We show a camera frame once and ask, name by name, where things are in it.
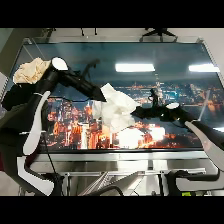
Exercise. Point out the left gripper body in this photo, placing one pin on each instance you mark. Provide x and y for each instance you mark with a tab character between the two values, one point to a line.
91	89

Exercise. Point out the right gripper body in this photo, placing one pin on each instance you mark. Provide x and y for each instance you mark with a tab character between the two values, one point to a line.
146	113

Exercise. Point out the white T-shirt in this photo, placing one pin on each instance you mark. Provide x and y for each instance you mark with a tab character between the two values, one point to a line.
115	106

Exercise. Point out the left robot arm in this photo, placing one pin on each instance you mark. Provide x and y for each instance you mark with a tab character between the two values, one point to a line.
36	116

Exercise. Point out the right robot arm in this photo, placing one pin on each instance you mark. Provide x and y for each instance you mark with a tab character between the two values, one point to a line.
206	136

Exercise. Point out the cream garment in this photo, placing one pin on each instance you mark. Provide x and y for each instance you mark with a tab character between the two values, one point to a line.
30	71

